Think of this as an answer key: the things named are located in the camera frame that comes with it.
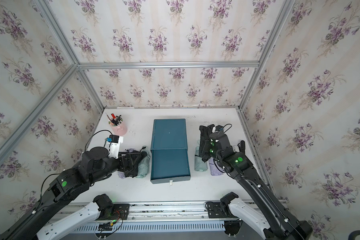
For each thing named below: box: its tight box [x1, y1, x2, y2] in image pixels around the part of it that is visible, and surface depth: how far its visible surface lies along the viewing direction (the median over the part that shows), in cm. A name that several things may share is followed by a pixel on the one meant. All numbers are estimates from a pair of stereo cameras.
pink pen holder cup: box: [108, 113, 128, 137], surface depth 99 cm
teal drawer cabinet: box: [150, 118, 191, 184], surface depth 78 cm
